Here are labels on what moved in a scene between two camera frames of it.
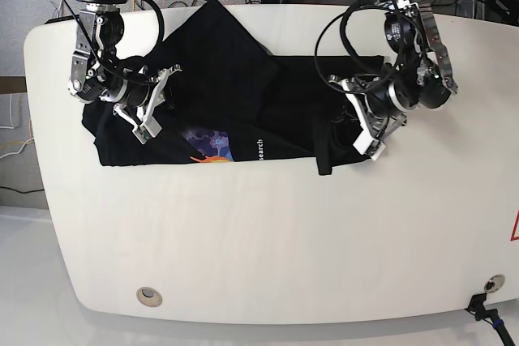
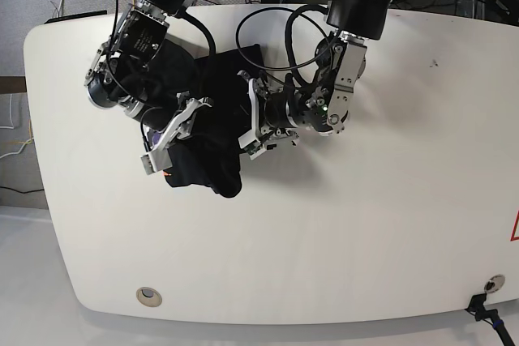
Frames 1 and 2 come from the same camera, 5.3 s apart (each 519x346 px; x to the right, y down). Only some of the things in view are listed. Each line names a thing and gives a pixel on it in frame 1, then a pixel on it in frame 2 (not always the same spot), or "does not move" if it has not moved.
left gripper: [139, 99] to [181, 128]
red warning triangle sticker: [515, 233] does not move
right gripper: [375, 104] to [272, 120]
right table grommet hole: [494, 284] does not move
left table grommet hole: [149, 296] does not move
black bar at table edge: [62, 19] does not move
